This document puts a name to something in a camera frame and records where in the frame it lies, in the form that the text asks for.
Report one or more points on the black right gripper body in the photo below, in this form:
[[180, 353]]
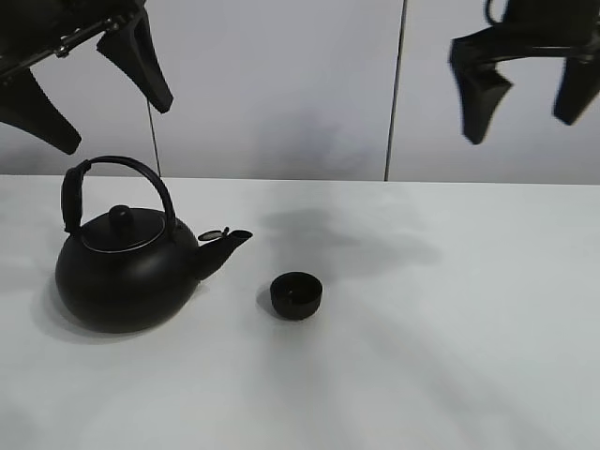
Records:
[[527, 29]]

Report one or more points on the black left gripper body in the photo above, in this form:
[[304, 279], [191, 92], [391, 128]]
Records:
[[33, 30]]

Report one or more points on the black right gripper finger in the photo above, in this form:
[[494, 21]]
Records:
[[481, 89], [578, 88]]

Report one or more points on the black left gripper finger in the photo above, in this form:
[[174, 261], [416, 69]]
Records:
[[25, 106], [128, 44]]

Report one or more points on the black round teapot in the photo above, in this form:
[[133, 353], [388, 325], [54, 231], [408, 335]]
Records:
[[131, 269]]

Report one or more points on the small black teacup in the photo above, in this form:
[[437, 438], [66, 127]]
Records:
[[295, 296]]

